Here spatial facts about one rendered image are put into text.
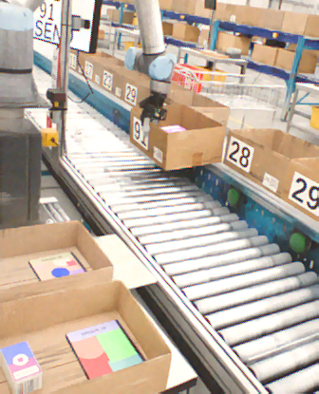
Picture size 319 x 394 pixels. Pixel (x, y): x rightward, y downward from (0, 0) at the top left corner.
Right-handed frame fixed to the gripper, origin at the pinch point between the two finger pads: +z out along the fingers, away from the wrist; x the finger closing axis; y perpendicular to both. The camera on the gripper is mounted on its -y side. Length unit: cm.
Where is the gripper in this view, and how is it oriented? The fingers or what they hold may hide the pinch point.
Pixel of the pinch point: (146, 134)
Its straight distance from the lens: 199.8
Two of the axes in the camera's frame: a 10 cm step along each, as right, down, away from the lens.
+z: -2.4, 9.2, 3.0
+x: 8.2, 0.3, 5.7
